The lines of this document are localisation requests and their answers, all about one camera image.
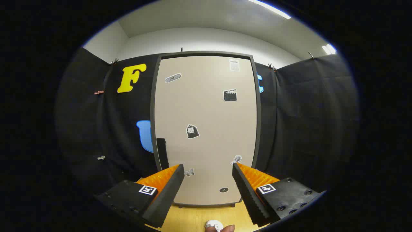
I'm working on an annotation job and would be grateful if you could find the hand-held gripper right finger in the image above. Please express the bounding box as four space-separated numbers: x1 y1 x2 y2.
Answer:
232 162 323 227

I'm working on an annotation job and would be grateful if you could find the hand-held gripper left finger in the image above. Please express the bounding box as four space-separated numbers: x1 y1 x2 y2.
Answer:
95 164 185 228

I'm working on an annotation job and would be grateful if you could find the white shoe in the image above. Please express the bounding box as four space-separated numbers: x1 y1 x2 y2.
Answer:
205 220 223 232

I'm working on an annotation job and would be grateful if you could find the black door handle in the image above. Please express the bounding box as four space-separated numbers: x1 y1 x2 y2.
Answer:
156 138 170 171

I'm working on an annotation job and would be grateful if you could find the black backdrop cloth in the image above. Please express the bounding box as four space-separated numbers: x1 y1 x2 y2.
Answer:
55 48 359 200

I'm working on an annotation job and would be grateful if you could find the long ceiling light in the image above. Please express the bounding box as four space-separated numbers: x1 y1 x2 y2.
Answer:
248 0 291 20

